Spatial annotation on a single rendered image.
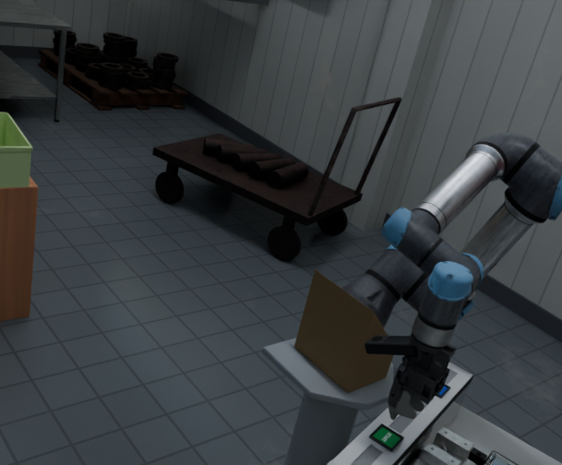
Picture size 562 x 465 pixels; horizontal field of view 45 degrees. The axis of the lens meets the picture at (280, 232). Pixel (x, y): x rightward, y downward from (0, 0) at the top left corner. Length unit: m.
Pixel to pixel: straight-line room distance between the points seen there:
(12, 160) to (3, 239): 0.36
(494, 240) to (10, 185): 2.01
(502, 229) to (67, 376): 1.96
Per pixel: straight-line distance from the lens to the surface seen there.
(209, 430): 2.86
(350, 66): 5.25
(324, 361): 1.87
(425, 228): 1.40
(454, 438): 1.69
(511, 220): 1.69
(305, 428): 2.00
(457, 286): 1.28
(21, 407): 2.89
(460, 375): 1.82
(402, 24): 4.66
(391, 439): 1.52
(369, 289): 1.79
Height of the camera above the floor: 1.90
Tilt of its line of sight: 25 degrees down
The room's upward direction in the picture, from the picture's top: 13 degrees clockwise
